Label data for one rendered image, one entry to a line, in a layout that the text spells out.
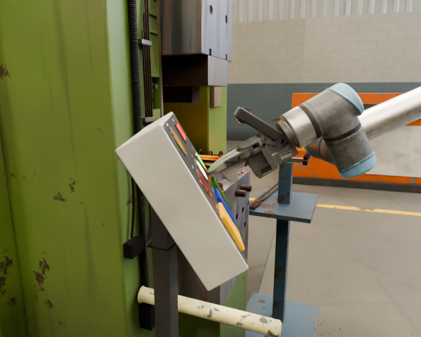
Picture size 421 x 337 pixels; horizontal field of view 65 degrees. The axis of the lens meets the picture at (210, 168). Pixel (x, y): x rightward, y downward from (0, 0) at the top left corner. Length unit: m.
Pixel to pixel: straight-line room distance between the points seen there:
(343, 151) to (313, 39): 8.04
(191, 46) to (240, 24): 7.99
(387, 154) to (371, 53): 4.39
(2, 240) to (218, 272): 0.87
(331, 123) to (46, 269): 0.98
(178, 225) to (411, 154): 4.50
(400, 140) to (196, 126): 3.65
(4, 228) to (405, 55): 8.56
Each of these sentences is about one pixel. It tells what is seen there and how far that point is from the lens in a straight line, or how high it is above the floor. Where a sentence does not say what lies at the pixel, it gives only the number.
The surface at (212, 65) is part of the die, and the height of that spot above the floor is 1.34.
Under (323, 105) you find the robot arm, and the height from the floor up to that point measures 1.22.
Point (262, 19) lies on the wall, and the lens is 8.99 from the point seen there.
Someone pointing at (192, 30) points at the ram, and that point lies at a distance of 1.10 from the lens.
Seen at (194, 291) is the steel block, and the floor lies 0.52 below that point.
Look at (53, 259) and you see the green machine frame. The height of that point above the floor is 0.72.
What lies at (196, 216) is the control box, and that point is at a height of 1.05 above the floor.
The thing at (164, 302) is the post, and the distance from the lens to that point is 0.79.
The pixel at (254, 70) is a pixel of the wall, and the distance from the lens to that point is 8.86.
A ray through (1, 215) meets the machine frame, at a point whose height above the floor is 0.86.
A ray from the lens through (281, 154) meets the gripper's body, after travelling 0.78.
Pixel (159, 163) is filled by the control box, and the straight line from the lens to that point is 0.50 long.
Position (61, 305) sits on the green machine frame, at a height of 0.56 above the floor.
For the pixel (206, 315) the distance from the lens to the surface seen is 1.04.
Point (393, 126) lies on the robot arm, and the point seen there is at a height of 1.16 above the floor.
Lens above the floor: 1.24
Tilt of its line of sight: 13 degrees down
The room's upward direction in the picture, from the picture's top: straight up
